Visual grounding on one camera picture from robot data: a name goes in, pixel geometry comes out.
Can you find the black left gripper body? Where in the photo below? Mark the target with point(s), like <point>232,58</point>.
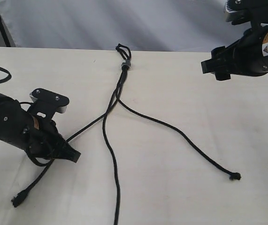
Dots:
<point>39,138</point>

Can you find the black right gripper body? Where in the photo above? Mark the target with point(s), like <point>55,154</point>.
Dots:
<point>247,56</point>

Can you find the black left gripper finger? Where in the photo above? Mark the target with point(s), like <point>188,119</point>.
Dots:
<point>65,151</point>

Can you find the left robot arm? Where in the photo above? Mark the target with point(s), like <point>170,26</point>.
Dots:
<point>9,110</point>

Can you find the white backdrop cloth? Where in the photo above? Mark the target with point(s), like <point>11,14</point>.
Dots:
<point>142,25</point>

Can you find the black stand pole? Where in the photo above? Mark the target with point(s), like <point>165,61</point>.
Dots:
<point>0,23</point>

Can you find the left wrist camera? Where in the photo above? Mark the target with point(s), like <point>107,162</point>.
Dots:
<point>47,103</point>

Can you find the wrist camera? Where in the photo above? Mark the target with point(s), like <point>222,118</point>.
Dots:
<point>241,11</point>
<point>47,103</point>

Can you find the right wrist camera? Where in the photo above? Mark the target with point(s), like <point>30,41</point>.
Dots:
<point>241,11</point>

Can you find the grey rope clamp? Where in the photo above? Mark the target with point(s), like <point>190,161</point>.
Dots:
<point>126,65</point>

